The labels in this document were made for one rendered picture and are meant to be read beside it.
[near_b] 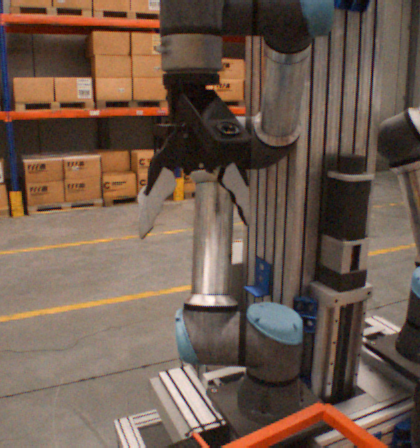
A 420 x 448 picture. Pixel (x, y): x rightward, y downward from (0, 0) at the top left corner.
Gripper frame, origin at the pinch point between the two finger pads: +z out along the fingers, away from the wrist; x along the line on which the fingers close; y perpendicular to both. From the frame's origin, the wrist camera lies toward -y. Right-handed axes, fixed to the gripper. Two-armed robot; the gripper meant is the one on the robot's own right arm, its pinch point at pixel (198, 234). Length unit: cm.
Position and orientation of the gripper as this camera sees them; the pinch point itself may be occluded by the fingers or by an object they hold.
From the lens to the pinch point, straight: 57.0
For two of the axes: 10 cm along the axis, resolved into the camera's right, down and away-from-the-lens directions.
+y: -4.1, -2.4, 8.8
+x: -9.1, 1.1, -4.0
